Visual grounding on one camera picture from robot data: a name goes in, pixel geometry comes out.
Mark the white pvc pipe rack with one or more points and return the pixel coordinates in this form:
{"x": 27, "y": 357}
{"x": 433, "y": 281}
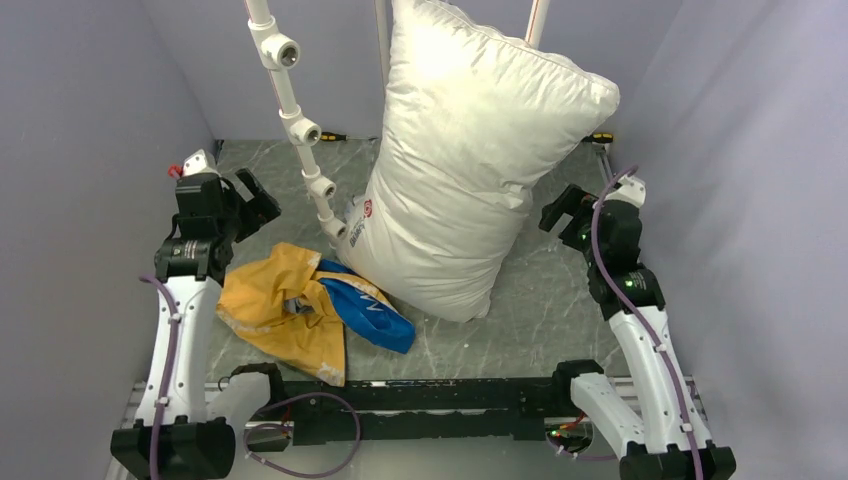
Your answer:
{"x": 298, "y": 119}

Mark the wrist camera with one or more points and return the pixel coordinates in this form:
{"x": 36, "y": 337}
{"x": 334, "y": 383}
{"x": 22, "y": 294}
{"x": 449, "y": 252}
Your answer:
{"x": 200, "y": 162}
{"x": 629, "y": 189}

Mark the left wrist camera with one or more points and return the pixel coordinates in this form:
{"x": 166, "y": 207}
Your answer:
{"x": 200, "y": 162}

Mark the white pillow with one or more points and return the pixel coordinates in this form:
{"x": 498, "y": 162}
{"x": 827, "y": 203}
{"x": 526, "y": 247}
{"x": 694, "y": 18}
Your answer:
{"x": 435, "y": 223}

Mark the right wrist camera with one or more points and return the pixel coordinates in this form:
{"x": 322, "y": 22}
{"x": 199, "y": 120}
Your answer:
{"x": 629, "y": 189}

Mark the yellow and blue pillowcase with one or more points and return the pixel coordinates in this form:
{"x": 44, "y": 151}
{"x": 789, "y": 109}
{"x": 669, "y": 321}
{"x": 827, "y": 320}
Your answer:
{"x": 296, "y": 306}

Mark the right yellow handled screwdriver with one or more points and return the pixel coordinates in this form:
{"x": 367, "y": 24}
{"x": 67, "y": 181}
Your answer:
{"x": 599, "y": 138}

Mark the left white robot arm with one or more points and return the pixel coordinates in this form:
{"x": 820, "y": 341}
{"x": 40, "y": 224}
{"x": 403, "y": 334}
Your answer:
{"x": 189, "y": 274}

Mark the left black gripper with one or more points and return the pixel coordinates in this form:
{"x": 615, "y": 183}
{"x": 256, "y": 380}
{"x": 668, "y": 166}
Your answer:
{"x": 262, "y": 208}

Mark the left yellow handled screwdriver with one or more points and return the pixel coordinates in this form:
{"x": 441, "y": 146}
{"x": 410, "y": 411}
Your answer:
{"x": 337, "y": 137}

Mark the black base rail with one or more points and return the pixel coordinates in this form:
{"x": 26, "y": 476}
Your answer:
{"x": 520, "y": 408}

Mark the yellow handled screwdriver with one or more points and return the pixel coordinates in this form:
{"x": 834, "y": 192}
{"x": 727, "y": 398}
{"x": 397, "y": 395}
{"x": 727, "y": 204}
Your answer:
{"x": 337, "y": 137}
{"x": 599, "y": 138}

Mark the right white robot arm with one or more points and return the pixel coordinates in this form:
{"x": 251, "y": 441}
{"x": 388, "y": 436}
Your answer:
{"x": 663, "y": 436}

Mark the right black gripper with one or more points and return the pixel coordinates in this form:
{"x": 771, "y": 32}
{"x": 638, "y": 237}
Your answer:
{"x": 573, "y": 201}

